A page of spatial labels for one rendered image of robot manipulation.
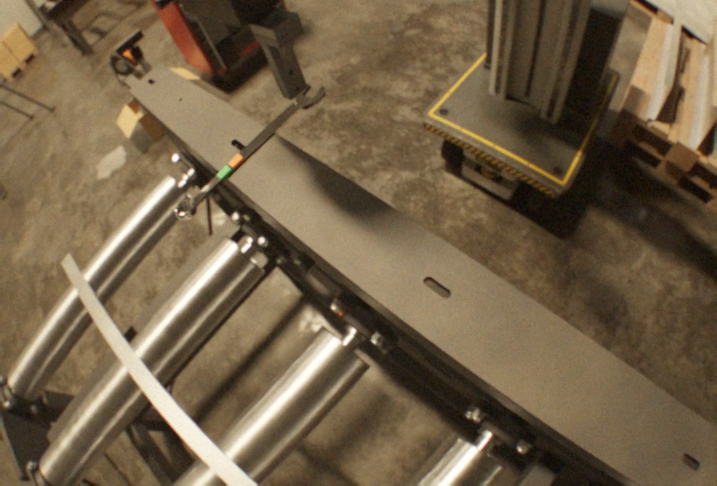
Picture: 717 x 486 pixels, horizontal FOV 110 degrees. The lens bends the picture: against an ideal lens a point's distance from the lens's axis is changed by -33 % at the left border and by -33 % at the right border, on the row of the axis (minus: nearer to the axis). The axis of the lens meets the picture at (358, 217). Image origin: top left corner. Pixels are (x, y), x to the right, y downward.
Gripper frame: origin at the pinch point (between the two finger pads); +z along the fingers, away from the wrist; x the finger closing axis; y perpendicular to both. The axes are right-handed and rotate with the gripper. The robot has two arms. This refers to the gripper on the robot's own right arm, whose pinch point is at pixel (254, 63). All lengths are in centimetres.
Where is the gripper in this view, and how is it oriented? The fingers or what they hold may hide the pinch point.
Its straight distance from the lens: 45.8
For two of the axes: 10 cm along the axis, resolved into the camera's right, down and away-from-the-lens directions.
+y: -6.5, 7.1, -2.6
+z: 1.8, 4.8, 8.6
